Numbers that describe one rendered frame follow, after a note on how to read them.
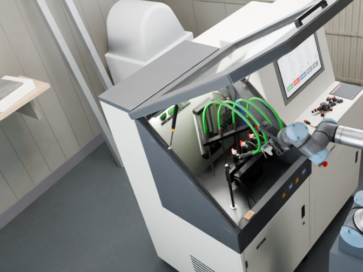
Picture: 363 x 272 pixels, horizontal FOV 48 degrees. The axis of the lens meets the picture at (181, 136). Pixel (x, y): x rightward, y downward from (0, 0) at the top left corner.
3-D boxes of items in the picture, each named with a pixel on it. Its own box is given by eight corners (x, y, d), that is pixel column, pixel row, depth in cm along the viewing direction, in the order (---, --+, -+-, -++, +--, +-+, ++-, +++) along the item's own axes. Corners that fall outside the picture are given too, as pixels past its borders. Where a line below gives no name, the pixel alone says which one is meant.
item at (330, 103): (325, 120, 249) (325, 113, 245) (309, 115, 255) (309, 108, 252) (343, 101, 260) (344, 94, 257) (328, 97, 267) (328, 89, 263)
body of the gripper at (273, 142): (277, 156, 184) (287, 152, 173) (264, 142, 185) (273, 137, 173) (289, 145, 186) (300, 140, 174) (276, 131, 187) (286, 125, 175)
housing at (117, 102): (186, 281, 292) (130, 110, 202) (159, 261, 310) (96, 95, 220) (293, 166, 361) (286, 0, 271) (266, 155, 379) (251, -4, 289)
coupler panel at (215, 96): (221, 128, 250) (214, 86, 232) (216, 127, 253) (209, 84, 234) (234, 117, 257) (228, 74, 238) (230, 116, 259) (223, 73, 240)
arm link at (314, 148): (336, 143, 165) (316, 125, 165) (326, 161, 158) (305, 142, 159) (324, 152, 171) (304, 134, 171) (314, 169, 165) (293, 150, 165)
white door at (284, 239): (255, 320, 251) (244, 252, 209) (251, 318, 252) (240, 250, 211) (310, 247, 282) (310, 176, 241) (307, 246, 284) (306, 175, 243)
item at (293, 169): (244, 249, 210) (241, 229, 201) (237, 245, 213) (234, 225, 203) (308, 177, 241) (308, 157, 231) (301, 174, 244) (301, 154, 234)
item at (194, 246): (253, 331, 256) (240, 255, 208) (186, 281, 292) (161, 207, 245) (311, 253, 290) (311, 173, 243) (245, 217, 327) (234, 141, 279)
